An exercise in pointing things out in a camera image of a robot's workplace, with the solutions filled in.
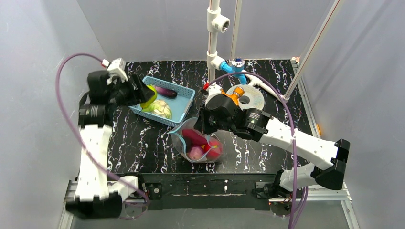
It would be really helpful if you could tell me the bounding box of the green toy pear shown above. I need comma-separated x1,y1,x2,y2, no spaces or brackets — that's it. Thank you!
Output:
139,84,158,109

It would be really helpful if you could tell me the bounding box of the red toy apple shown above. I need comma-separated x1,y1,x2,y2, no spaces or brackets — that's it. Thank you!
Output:
203,140,222,160

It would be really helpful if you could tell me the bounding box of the clear zip top bag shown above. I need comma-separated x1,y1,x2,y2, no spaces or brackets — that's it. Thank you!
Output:
169,117,223,163

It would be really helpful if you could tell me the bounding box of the light blue plastic basket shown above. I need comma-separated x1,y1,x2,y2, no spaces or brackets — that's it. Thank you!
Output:
129,76,195,127

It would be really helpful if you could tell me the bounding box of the pink toy potato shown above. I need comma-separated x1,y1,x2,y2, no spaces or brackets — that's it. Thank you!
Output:
187,146,205,161

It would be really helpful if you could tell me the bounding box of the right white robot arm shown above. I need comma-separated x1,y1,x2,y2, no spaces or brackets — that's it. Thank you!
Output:
194,94,350,192

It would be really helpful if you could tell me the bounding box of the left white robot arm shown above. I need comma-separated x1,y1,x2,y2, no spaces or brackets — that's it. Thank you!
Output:
65,70,154,219

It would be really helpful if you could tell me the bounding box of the green white toy cabbage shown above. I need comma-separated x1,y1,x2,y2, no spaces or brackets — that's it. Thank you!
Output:
142,100,172,119

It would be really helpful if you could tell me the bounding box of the orange plastic faucet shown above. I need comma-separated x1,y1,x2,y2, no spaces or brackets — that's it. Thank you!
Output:
225,86,245,106

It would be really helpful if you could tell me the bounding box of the long purple toy eggplant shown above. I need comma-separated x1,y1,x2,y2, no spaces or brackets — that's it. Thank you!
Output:
154,86,178,99

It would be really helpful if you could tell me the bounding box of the blue plastic faucet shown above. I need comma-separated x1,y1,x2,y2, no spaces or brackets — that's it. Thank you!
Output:
219,58,247,84

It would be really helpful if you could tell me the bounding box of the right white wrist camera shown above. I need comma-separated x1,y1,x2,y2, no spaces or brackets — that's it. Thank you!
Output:
202,83,223,103

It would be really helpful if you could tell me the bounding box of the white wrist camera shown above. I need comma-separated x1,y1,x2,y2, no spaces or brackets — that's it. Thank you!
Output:
202,83,223,103
101,58,128,85

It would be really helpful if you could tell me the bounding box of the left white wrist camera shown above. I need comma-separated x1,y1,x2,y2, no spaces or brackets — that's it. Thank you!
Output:
101,58,128,85

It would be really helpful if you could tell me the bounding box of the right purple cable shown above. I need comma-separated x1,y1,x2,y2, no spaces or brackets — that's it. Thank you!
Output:
204,72,309,229

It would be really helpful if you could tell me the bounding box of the purple cable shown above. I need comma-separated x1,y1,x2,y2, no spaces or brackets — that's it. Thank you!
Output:
204,72,309,229
55,53,151,220

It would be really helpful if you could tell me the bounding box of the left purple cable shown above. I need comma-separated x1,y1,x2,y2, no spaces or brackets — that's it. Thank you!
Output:
55,53,151,220

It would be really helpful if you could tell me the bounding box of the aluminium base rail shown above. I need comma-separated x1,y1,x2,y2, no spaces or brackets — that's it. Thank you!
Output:
58,178,360,229

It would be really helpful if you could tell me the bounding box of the white PVC pipe frame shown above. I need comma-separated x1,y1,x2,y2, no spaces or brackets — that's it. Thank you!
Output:
206,0,344,104

